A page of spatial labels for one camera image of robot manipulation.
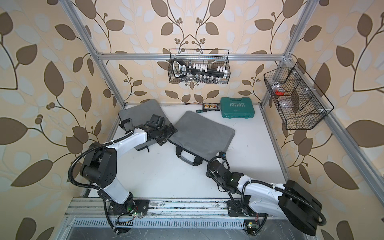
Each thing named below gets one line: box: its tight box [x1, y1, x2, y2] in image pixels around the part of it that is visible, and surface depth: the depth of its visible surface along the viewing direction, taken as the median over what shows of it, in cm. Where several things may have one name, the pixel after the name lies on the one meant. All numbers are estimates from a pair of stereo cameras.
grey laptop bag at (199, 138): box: [167, 110, 235, 167], surface depth 98 cm
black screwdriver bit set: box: [196, 102, 221, 113], surface depth 121 cm
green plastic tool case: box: [220, 97, 255, 119], surface depth 114 cm
